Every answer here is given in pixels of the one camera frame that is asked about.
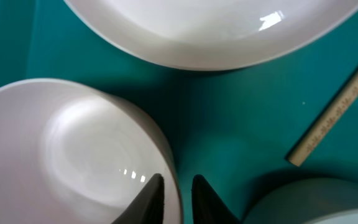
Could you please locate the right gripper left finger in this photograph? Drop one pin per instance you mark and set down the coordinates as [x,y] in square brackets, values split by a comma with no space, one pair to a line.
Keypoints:
[148,206]

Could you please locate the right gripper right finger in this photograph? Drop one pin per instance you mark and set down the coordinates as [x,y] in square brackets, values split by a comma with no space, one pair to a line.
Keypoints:
[207,206]

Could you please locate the grey bowl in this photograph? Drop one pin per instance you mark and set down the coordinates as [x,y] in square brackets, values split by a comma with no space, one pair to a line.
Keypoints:
[320,200]

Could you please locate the teal serving tray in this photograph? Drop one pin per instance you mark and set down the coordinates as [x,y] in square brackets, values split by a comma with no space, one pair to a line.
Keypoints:
[234,127]

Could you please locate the large white plate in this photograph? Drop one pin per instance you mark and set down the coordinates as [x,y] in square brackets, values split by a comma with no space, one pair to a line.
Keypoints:
[211,35]

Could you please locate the left wooden chopstick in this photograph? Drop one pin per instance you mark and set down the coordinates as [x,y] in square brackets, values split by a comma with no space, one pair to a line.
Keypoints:
[325,122]

